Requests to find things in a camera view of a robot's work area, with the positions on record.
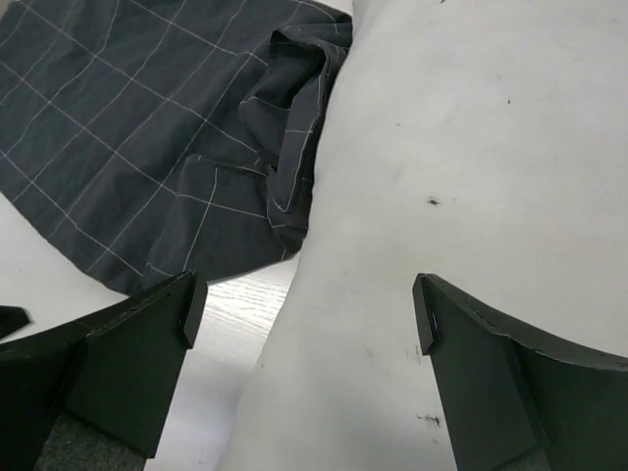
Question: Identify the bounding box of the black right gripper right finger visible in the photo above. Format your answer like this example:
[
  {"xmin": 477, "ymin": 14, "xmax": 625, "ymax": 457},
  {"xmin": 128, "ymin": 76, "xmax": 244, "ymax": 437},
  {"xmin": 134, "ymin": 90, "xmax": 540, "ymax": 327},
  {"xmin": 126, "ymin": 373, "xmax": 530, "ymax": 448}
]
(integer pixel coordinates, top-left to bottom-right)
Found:
[{"xmin": 412, "ymin": 274, "xmax": 627, "ymax": 470}]

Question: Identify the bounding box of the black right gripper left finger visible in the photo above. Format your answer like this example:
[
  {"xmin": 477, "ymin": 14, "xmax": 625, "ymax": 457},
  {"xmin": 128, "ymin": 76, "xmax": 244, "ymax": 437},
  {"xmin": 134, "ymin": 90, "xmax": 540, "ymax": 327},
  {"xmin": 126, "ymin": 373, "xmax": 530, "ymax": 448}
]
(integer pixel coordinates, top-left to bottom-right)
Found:
[{"xmin": 1, "ymin": 272, "xmax": 207, "ymax": 470}]

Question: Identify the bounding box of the dark grey checked pillowcase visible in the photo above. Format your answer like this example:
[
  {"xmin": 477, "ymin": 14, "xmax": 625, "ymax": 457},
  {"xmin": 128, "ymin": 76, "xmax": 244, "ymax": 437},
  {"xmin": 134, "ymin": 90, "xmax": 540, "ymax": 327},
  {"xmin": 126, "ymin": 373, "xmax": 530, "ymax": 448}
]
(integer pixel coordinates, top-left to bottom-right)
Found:
[{"xmin": 1, "ymin": 0, "xmax": 352, "ymax": 294}]

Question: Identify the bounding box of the white pillow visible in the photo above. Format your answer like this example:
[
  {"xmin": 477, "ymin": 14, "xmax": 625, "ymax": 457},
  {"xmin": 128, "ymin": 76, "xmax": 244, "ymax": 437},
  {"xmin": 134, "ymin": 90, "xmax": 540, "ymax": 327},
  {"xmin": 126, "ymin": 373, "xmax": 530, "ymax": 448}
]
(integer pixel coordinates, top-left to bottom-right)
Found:
[{"xmin": 220, "ymin": 1, "xmax": 627, "ymax": 470}]

